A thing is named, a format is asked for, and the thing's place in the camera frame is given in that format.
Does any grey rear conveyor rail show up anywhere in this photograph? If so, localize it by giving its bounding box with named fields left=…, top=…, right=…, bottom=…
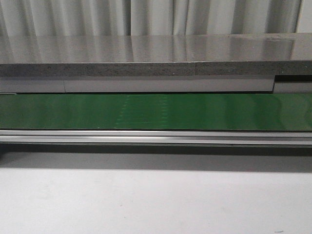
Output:
left=0, top=75, right=312, bottom=94

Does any aluminium front conveyor rail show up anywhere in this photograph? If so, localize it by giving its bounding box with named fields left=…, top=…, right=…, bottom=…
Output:
left=0, top=130, right=312, bottom=146

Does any grey stone slab shelf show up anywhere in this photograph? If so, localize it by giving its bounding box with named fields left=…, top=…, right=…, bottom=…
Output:
left=0, top=33, right=312, bottom=77

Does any green conveyor belt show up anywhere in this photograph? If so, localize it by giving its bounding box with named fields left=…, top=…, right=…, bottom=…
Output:
left=0, top=94, right=312, bottom=131

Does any white pleated curtain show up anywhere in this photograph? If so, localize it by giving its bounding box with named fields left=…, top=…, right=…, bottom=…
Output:
left=0, top=0, right=301, bottom=37

